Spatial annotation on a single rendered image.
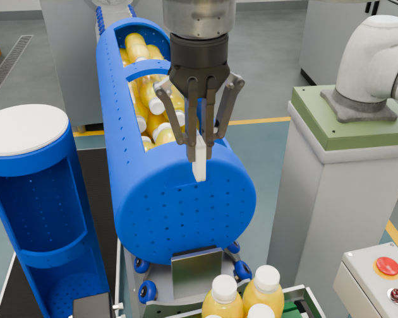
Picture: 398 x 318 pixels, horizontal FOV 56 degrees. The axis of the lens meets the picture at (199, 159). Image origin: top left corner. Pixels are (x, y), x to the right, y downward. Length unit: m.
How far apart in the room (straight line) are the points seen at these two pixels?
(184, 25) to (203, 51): 0.04
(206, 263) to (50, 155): 0.59
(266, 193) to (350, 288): 1.78
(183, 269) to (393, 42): 0.78
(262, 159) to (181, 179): 2.10
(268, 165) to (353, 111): 1.56
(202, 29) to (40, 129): 0.82
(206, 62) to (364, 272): 0.44
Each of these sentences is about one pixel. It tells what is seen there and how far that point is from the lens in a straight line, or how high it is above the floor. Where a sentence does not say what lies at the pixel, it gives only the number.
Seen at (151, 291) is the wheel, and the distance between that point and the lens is 0.79.
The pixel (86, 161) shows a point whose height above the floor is 0.15.
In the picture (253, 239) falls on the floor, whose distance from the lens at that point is 2.19.
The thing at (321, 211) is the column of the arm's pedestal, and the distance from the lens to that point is 1.31.
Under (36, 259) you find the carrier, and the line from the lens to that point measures 1.42.
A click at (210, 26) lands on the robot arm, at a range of 0.46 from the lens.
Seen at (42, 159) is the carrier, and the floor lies 0.99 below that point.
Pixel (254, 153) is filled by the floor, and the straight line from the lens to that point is 2.82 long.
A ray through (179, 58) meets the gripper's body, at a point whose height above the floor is 1.45.
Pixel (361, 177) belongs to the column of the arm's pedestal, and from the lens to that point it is 1.27.
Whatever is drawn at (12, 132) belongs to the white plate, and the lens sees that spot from 1.22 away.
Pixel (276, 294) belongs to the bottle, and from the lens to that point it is 0.67.
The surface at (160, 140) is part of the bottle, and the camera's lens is 0.79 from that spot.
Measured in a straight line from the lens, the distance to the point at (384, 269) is 0.71.
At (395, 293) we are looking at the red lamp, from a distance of 0.69.
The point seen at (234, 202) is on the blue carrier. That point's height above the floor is 1.11.
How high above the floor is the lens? 1.63
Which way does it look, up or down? 37 degrees down
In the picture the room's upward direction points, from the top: straight up
